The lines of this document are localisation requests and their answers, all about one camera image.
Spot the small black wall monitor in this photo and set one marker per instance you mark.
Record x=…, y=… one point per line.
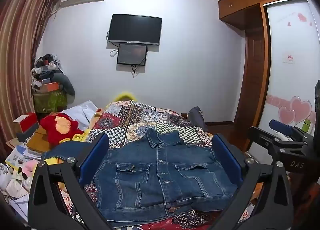
x=132, y=54

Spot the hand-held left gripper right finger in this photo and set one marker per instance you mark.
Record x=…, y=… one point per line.
x=226, y=159

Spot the black wall television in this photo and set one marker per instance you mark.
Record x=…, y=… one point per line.
x=135, y=29

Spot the brown wooden door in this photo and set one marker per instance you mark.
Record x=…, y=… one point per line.
x=252, y=80

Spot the grey neck pillow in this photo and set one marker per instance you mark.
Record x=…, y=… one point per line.
x=66, y=82

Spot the pile of clutter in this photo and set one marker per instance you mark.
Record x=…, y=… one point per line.
x=45, y=66

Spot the pink cloth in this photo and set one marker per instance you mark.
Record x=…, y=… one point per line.
x=29, y=166

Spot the patchwork printed blanket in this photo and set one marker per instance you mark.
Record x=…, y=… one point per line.
x=140, y=117

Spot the mustard brown cloth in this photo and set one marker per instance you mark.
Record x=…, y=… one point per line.
x=38, y=141

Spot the white sliding wardrobe door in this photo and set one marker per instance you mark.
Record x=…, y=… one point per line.
x=287, y=75

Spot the green patterned cloth cover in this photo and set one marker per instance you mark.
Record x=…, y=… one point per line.
x=48, y=101

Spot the yellow fuzzy blanket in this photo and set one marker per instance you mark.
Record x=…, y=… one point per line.
x=123, y=96

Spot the striped brown curtain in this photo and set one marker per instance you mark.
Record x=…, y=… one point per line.
x=20, y=45

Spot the white cloth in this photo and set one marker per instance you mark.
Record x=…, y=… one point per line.
x=80, y=114

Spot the red and white box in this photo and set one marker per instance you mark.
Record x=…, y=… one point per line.
x=27, y=122

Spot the wooden wardrobe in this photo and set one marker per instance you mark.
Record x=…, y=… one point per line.
x=240, y=3

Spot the wooden bed frame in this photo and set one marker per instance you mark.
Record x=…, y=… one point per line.
x=184, y=115

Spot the orange box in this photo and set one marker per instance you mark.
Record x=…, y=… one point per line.
x=48, y=87

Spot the dark grey box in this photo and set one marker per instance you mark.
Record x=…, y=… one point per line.
x=28, y=134

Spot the stack of books and papers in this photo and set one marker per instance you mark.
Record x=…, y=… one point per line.
x=22, y=155

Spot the wooden bedside table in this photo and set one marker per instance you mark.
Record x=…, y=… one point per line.
x=11, y=143

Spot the red plush toy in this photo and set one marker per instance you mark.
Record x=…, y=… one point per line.
x=57, y=126

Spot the blue denim jacket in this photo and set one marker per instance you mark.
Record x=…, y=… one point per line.
x=150, y=177

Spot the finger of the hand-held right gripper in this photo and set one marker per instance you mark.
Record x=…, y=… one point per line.
x=262, y=137
x=282, y=126

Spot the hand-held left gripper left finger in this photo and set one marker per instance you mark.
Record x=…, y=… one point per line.
x=96, y=156

